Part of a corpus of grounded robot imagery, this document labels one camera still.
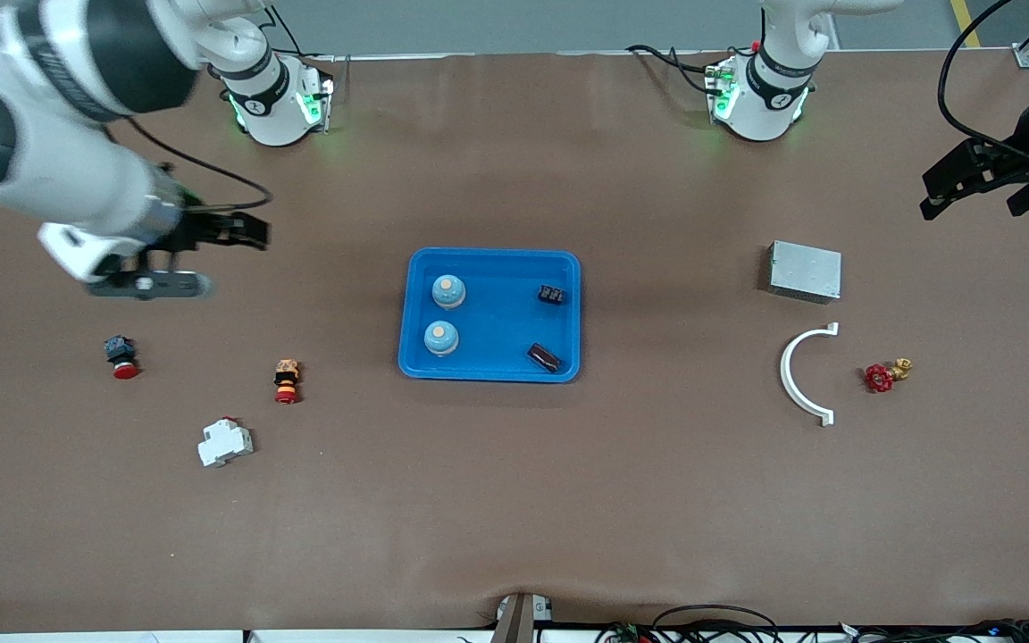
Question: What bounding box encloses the blue desk bell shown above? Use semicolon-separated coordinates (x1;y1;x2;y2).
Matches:
431;273;468;311
423;320;461;357

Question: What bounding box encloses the blue plastic tray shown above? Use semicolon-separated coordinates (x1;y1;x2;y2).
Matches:
397;247;582;384

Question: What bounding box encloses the red mushroom emergency stop button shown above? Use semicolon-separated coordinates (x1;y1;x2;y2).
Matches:
104;335;142;380

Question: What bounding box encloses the grey metal power supply box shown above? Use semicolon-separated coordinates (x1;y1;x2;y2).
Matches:
765;240;843;305

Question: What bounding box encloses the white circuit breaker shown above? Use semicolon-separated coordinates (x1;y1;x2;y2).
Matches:
197;416;255;468

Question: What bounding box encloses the red handwheel brass valve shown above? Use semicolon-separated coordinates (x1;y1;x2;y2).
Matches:
864;357;914;395

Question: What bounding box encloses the brown table cover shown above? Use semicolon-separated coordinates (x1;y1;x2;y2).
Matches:
0;49;1029;637

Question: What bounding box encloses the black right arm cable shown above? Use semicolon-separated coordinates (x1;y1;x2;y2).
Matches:
108;116;273;213

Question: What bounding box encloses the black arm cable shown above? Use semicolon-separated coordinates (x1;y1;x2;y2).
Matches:
108;116;273;213
938;0;1029;167

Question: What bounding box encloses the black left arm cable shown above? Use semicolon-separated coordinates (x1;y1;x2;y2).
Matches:
938;0;1029;167

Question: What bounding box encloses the orange red push button switch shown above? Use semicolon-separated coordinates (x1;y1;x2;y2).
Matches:
273;359;302;405

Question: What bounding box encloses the white curved plastic bracket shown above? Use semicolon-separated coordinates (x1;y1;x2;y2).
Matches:
779;322;840;427

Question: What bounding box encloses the black left base cable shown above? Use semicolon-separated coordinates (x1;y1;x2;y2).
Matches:
626;43;721;95

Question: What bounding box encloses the black cable cluster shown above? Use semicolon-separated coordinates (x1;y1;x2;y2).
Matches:
836;618;1029;643

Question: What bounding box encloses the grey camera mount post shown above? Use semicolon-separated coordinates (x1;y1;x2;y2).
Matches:
489;592;556;643

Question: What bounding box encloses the black looped cable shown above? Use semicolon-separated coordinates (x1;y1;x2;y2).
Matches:
653;605;781;643

